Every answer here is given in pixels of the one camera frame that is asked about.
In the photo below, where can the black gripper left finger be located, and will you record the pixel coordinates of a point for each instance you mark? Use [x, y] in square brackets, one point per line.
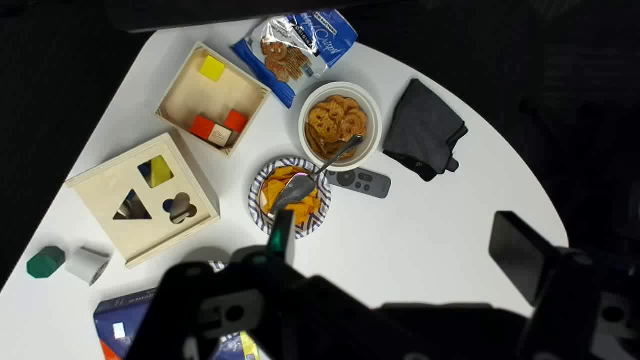
[288, 315]

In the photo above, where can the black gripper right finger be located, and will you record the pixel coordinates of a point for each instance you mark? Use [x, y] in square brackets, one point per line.
[585, 302]

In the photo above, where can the metal spatula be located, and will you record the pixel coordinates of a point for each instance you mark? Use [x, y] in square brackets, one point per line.
[295, 191]

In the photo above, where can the white bowl of pretzels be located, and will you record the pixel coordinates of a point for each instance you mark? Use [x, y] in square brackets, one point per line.
[331, 117]

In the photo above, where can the patterned paper plate with chips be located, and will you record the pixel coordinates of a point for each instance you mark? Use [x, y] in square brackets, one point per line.
[270, 181]

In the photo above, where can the grey remote control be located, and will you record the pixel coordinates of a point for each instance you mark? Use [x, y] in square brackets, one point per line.
[363, 183]

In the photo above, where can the wooden shape sorter box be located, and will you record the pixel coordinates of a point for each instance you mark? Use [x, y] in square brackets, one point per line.
[147, 198]

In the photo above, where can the red wooden block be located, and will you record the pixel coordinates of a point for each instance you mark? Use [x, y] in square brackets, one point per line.
[237, 120]

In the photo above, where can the orange wooden block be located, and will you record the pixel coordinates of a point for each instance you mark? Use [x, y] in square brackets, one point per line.
[211, 131]

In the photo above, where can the dark grey folded cloth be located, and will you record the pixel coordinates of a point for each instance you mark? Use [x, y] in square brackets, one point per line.
[423, 133]

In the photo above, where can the green hexagonal block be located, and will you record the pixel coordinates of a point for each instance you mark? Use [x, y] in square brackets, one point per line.
[44, 262]

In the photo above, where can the blue pretzel snack bag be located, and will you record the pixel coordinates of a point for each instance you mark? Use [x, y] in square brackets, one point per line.
[288, 52]

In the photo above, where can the yellow wooden block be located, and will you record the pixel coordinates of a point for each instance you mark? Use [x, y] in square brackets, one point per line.
[212, 69]

